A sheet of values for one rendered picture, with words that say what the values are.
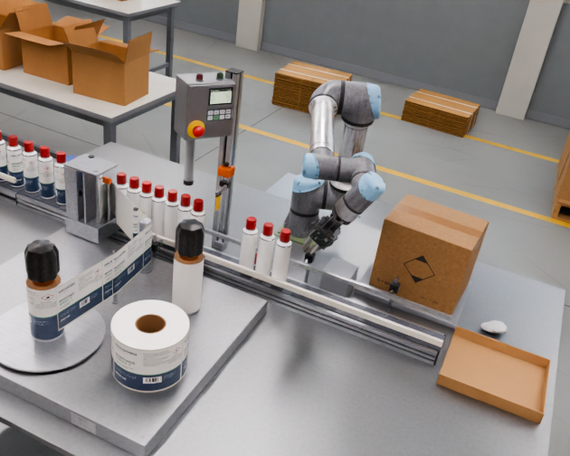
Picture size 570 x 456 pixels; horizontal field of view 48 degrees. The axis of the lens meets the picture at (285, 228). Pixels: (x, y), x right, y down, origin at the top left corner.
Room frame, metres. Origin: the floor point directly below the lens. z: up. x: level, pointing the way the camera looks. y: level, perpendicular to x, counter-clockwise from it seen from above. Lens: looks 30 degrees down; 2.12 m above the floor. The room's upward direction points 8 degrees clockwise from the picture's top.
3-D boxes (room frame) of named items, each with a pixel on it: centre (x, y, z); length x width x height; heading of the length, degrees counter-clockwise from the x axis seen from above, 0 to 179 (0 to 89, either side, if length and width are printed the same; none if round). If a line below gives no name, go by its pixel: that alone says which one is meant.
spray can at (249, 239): (1.79, 0.11, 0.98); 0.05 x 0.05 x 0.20
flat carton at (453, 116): (6.14, -1.37, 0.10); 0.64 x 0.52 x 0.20; 66
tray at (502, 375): (1.49, -0.69, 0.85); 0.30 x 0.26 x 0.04; 70
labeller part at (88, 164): (1.89, 0.67, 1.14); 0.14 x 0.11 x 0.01; 70
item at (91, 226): (1.90, 0.67, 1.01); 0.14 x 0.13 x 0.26; 70
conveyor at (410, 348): (1.84, 0.24, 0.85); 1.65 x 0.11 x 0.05; 70
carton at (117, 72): (3.55, 1.13, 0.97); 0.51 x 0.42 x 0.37; 164
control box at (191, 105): (1.95, 0.31, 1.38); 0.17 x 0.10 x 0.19; 125
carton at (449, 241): (1.90, -0.51, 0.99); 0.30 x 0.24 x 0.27; 66
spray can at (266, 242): (1.77, 0.05, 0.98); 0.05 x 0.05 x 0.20
